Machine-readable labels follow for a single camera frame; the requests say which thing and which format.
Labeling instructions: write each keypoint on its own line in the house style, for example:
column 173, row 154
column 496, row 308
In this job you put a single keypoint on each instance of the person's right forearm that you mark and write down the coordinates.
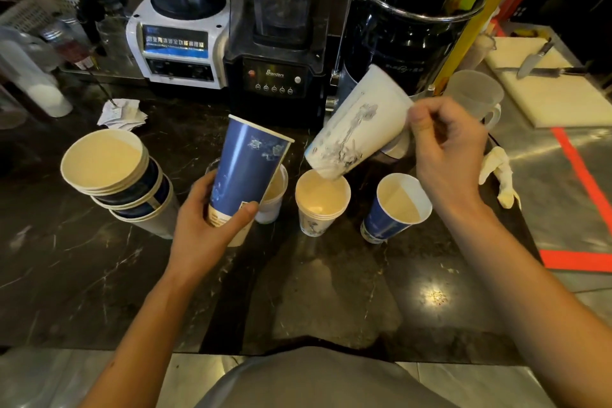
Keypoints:
column 530, row 302

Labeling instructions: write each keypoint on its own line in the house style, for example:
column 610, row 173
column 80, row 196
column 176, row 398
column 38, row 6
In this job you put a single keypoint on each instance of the long metal bar spoon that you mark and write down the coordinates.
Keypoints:
column 103, row 87

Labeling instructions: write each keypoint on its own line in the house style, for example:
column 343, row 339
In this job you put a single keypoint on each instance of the person's right thumb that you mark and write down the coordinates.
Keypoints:
column 420, row 133

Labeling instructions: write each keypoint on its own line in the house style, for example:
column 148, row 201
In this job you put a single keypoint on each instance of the white cutting board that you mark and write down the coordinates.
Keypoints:
column 550, row 92

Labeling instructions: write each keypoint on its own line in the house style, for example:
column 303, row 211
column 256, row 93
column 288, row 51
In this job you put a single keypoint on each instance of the person's grey shirt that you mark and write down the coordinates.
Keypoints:
column 325, row 381

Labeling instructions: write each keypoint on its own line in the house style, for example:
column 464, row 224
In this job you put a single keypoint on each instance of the stack of white paper cups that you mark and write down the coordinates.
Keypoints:
column 321, row 204

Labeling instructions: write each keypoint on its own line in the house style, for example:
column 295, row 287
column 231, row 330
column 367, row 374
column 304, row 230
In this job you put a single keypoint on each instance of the person's left hand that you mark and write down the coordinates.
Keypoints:
column 196, row 235

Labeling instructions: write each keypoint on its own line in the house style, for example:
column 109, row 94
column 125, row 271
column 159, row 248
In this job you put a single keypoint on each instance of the steel kitchen knife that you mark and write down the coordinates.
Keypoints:
column 533, row 61

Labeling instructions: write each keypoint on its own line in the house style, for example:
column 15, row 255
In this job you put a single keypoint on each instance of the glass jar with black lid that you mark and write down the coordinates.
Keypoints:
column 105, row 15

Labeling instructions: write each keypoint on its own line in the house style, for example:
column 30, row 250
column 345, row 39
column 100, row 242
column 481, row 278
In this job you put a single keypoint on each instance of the stack of blue-rimmed paper cups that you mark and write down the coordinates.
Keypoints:
column 112, row 173

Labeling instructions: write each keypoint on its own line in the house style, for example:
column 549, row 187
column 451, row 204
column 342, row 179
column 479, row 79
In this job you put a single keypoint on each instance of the person's left forearm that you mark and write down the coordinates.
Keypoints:
column 138, row 345

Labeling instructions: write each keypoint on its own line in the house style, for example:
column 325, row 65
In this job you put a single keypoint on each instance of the translucent plastic cup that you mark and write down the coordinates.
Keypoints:
column 273, row 202

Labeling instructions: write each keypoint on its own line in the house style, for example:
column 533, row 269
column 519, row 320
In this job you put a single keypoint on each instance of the person's right hand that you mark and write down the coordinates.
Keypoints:
column 452, row 168

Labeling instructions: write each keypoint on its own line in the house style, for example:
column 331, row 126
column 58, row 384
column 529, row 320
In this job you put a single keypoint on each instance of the person's left thumb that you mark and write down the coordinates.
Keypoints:
column 239, row 223

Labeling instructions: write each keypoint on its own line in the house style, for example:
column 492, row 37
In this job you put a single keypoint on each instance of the tall white printed paper cup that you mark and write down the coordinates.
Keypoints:
column 356, row 128

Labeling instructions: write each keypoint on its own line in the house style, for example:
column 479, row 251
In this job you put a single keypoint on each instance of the crumpled white cloth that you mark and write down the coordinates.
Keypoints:
column 499, row 168

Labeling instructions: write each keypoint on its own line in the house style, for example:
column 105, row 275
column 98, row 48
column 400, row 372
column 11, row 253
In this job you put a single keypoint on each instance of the tall blue paper cup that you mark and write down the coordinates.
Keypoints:
column 251, row 164

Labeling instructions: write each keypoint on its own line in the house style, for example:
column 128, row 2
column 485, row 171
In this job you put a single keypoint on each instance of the clear plastic bottle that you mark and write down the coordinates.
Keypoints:
column 33, row 80

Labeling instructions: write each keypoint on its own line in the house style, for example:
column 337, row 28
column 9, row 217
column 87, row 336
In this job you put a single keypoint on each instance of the steel tray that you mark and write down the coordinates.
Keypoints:
column 105, row 74

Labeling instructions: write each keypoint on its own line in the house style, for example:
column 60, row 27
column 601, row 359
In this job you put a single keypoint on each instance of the black blender with cover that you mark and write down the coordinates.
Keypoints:
column 279, row 54

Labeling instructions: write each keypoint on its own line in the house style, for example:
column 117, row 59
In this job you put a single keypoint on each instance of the crumpled paper receipts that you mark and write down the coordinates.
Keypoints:
column 122, row 115

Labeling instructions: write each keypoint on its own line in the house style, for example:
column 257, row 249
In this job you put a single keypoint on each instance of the short blue paper cup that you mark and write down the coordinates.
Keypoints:
column 392, row 211

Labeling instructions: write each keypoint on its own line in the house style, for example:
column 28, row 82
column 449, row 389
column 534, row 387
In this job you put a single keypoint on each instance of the frosted plastic measuring cup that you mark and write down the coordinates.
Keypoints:
column 471, row 92

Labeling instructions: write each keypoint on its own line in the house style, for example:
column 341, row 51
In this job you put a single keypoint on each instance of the red sauce bottle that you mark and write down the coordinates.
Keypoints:
column 69, row 46

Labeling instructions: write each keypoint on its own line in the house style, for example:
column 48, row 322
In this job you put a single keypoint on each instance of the white plastic basket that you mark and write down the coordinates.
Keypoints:
column 33, row 11

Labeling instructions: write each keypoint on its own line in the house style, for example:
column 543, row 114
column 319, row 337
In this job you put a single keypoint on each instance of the white blender with dark jar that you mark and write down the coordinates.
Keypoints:
column 179, row 39

